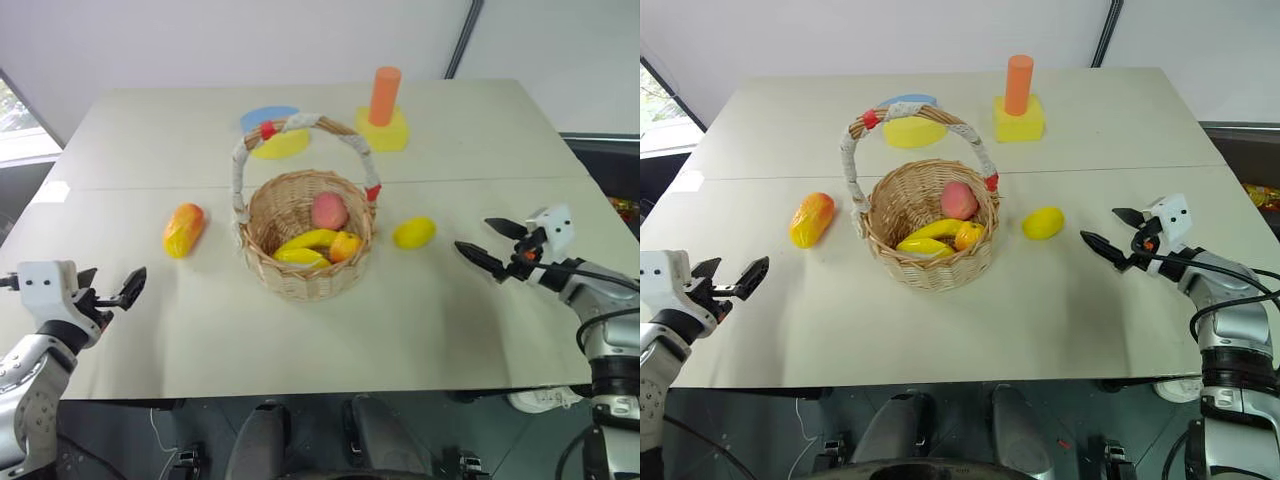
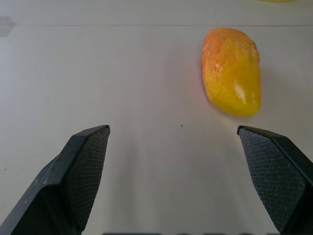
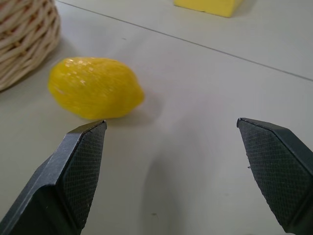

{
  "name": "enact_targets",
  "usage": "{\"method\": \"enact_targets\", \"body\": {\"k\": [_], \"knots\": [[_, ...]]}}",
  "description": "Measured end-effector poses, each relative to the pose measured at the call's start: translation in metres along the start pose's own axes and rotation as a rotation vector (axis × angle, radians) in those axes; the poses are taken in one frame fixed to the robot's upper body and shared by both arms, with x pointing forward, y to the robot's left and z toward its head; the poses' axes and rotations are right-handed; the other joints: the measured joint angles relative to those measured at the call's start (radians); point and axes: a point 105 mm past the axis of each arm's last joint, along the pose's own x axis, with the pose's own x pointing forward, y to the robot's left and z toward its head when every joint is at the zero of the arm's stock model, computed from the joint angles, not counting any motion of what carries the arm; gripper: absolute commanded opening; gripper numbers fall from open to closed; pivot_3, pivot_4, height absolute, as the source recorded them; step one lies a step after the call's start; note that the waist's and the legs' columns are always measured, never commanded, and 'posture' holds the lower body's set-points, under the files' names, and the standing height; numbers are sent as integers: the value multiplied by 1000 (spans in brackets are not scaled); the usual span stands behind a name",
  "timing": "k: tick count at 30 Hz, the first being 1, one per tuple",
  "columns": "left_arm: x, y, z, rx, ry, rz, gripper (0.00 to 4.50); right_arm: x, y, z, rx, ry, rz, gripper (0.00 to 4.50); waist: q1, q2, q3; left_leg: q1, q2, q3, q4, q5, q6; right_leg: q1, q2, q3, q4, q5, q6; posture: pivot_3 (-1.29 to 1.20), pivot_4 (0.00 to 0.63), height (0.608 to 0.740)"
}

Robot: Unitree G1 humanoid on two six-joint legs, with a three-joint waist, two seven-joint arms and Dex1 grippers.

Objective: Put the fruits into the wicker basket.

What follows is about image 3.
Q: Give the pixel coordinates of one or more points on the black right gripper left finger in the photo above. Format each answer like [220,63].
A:
[66,176]

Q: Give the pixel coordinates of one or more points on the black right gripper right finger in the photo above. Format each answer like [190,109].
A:
[281,171]

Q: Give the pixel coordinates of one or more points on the woven wicker basket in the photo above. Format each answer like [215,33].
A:
[25,39]

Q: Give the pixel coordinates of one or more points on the yellow lemon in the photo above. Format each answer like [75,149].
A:
[94,88]

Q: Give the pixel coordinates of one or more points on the yellow block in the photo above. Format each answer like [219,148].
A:
[207,7]

